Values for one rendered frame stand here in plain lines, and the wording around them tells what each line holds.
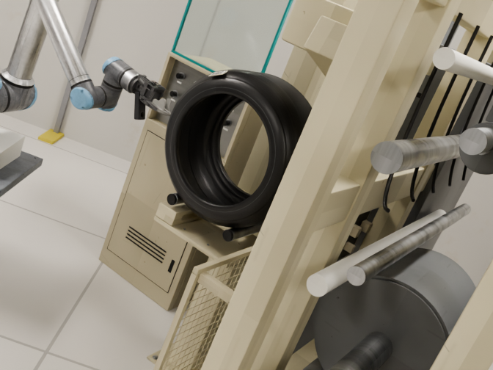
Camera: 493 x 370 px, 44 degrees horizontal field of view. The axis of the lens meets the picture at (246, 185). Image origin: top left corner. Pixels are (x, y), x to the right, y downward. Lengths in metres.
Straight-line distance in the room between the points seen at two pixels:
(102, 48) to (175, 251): 2.35
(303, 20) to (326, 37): 0.17
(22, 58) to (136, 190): 0.95
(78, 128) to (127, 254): 2.06
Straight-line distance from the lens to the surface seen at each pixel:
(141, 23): 5.08
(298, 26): 1.81
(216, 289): 1.71
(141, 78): 2.54
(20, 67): 2.95
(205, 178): 2.53
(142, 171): 3.36
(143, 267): 3.44
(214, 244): 2.37
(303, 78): 2.47
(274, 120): 2.08
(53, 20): 2.63
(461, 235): 5.61
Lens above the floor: 1.77
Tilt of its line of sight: 18 degrees down
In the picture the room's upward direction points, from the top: 22 degrees clockwise
